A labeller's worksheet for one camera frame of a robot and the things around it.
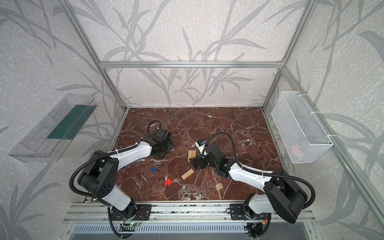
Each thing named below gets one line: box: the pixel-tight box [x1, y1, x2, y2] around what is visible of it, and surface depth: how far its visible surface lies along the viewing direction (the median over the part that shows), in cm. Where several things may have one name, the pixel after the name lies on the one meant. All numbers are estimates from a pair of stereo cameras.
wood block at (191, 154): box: [188, 150, 197, 162], surface depth 96 cm
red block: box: [165, 178, 173, 186], surface depth 86 cm
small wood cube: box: [215, 182, 224, 190], surface depth 84 cm
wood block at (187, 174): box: [181, 168, 195, 181], surface depth 88 cm
